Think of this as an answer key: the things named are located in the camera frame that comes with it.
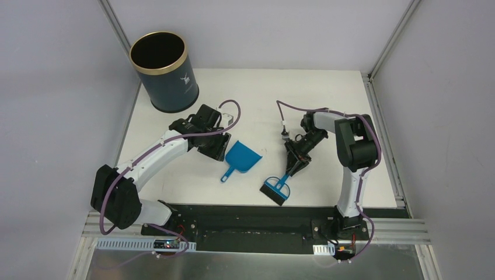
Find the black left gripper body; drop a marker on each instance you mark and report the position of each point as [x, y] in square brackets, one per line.
[216, 145]

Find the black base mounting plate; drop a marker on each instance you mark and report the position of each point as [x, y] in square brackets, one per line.
[261, 229]

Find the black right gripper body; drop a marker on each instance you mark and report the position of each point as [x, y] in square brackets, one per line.
[300, 149]

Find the blue hand brush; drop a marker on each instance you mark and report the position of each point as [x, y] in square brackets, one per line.
[276, 189]

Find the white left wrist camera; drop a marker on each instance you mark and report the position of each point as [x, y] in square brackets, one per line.
[226, 120]

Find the blue dustpan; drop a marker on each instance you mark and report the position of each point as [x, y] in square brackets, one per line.
[240, 158]

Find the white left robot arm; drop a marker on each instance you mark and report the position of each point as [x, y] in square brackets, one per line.
[116, 191]

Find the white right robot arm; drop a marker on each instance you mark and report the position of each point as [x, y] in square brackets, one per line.
[358, 151]

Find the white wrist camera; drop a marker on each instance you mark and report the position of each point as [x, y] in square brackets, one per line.
[285, 134]
[226, 120]

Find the dark blue gold-rimmed bin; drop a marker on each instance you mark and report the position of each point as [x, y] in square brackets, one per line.
[162, 62]

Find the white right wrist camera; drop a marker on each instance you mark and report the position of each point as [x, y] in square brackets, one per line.
[285, 134]

